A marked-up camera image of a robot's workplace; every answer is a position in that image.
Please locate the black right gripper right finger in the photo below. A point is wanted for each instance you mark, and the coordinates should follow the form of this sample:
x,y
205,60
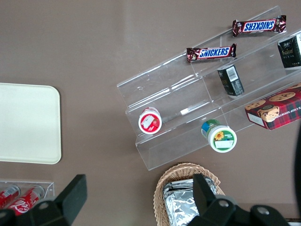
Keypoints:
x,y
211,207

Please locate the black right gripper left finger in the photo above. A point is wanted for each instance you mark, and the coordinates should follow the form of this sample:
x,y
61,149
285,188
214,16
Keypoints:
x,y
68,200

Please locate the foil-wrapped sandwich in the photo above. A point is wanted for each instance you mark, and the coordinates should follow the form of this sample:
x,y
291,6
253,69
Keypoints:
x,y
178,202

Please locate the woven wicker basket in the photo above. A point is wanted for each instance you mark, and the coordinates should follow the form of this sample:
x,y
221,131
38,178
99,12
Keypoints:
x,y
162,188

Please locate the cream plastic tray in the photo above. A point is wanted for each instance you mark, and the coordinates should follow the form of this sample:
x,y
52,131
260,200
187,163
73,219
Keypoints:
x,y
28,123

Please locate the clear acrylic bottle holder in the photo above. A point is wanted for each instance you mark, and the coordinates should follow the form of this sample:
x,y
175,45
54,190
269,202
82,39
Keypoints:
x,y
48,188

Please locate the red cola cans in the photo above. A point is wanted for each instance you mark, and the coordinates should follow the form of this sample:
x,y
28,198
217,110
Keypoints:
x,y
26,200

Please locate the green sunflower yogurt cup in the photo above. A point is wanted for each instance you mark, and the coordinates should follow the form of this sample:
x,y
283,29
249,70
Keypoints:
x,y
219,136

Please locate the red strawberry yogurt cup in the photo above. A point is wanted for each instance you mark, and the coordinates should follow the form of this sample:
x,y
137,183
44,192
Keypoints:
x,y
150,122

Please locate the clear acrylic stepped display shelf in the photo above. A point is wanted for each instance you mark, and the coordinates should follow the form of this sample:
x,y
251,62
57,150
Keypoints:
x,y
188,94

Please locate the red tartan cookie box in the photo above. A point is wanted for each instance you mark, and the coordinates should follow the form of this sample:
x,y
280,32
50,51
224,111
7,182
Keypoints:
x,y
275,108

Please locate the small dark green drink carton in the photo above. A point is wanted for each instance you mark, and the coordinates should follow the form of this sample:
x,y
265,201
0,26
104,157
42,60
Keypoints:
x,y
231,81

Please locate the Snickers chocolate bar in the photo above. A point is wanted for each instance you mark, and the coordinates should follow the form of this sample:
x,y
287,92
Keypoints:
x,y
258,26
211,53

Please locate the large dark green drink carton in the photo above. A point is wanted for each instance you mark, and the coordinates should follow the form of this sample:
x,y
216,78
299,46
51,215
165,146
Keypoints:
x,y
290,53

